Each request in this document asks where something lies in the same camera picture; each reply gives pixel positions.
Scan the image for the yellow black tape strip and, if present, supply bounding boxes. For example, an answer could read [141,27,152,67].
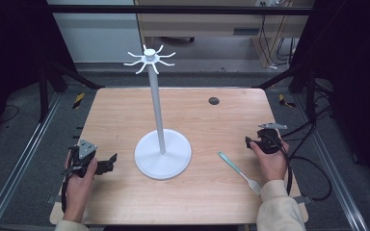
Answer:
[72,91,87,111]
[277,93,297,109]

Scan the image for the hanging black background cables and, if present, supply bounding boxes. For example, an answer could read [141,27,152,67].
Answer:
[257,13,299,70]

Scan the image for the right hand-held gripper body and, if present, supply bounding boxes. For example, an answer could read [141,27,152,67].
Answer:
[255,122,289,155]

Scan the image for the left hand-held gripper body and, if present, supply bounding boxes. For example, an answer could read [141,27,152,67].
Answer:
[61,139,99,179]

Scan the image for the black metal stand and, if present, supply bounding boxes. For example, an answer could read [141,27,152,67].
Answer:
[255,63,320,121]
[38,62,106,123]

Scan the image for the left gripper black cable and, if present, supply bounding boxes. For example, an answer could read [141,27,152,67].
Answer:
[60,174,75,215]

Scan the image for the white cabinet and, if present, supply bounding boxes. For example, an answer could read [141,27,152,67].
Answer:
[46,0,144,64]

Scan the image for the grey table bracket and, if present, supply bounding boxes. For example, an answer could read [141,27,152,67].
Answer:
[293,194,313,205]
[46,193,63,205]

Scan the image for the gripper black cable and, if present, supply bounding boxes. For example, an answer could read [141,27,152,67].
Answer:
[60,174,75,215]
[264,131,333,202]

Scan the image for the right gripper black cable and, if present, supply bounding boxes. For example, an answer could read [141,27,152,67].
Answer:
[264,131,333,202]

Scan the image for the person's left hand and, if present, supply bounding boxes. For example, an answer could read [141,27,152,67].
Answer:
[64,151,98,208]

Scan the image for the dark curtain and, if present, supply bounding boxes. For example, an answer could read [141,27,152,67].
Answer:
[288,0,370,189]
[0,0,75,147]

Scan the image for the aluminium floor rail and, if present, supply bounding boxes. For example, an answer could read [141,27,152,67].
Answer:
[294,94,370,231]
[0,91,64,231]

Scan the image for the fork with teal handle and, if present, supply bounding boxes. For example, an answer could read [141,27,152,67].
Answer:
[217,151,263,196]

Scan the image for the person's right hand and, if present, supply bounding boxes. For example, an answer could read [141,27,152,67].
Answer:
[250,136,291,191]

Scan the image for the black floor cables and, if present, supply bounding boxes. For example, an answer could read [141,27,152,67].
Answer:
[280,85,335,152]

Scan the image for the white hook rack stand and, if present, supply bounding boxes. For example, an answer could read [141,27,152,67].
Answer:
[123,43,193,181]

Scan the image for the black frame crossbar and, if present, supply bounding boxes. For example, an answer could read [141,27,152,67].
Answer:
[44,4,316,16]

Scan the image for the light wooden background desk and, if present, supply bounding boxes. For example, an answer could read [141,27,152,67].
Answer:
[134,0,314,69]

